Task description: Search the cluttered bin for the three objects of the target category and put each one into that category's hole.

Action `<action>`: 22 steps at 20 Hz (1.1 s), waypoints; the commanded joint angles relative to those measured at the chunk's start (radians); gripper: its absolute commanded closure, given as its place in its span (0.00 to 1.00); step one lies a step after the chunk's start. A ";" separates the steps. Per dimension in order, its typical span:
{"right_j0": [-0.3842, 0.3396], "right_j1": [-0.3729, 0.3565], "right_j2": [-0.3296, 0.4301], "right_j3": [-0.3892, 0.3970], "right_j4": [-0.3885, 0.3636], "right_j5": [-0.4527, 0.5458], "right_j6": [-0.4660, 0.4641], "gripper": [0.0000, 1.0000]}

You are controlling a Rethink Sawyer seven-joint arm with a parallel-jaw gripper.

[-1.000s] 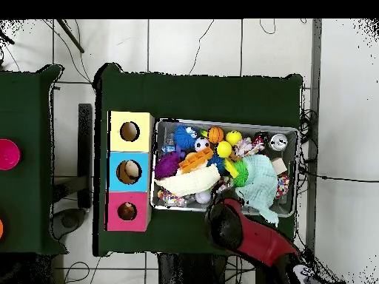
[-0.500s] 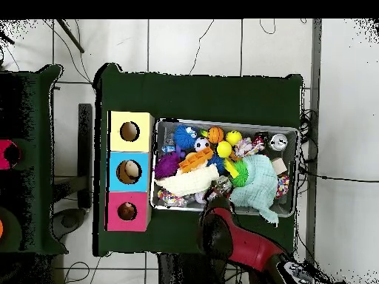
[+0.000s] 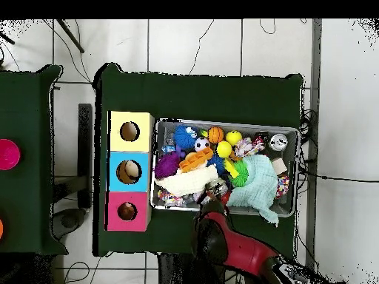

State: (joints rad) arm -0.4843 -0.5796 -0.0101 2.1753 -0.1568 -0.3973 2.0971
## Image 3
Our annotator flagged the orange plastic toy block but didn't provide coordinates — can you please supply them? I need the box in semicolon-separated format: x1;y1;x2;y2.
178;146;215;174

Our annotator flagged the purple spiky ball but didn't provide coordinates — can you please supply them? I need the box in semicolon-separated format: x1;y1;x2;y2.
154;152;181;180

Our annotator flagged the cream muslin cloth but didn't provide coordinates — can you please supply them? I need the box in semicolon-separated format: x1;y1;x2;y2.
154;163;220;198

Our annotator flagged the multicoloured print packet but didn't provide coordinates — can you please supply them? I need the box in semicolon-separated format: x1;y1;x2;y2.
156;189;186;207

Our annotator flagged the mint green muslin cloth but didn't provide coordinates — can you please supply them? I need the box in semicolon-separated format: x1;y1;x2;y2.
226;154;281;228

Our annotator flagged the wooden box with three holes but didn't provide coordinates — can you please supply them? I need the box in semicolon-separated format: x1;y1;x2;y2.
104;110;155;232

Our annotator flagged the clear mesh bin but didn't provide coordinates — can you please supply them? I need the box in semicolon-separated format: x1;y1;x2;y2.
150;118;300;219

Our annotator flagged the black and white soccer ball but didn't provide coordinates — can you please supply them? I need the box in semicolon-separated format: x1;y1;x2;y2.
194;136;212;153

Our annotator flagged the blue fuzzy ball with eyes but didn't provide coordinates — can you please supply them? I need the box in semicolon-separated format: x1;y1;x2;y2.
172;124;198;149

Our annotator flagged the orange toy basketball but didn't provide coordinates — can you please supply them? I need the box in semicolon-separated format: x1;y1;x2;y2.
207;126;225;145

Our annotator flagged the yellow tennis ball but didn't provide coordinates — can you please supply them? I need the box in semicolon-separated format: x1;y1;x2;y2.
216;141;233;158

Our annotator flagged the yellow sponge block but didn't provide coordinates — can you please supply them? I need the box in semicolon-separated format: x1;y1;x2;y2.
224;158;240;179

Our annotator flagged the yellow smiley ball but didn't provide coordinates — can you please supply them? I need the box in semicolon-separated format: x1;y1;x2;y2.
225;129;243;147

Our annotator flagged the green puffer ball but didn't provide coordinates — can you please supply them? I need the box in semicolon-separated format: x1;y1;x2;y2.
230;160;250;188

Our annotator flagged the dark green tablecloth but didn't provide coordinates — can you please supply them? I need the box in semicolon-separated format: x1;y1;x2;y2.
93;62;303;257
0;64;70;256

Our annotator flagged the plain wooden cube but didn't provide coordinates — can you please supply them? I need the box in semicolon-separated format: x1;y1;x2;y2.
271;158;289;176

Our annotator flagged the silver drink can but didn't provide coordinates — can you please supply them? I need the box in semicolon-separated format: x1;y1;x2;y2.
269;133;289;152

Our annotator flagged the black stand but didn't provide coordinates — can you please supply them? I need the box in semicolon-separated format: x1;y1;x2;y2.
77;103;93;209

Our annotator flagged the black rod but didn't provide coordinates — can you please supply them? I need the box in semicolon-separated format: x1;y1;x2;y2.
56;18;85;54

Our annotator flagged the pink ball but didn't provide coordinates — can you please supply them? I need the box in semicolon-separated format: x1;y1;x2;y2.
0;138;21;172

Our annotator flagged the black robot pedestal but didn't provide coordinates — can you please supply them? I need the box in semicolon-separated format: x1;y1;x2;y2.
158;253;196;284

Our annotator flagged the black cable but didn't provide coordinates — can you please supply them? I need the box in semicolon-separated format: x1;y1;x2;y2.
298;168;379;183

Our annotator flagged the grey metal rail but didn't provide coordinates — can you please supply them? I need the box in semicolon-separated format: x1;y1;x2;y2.
304;18;323;268

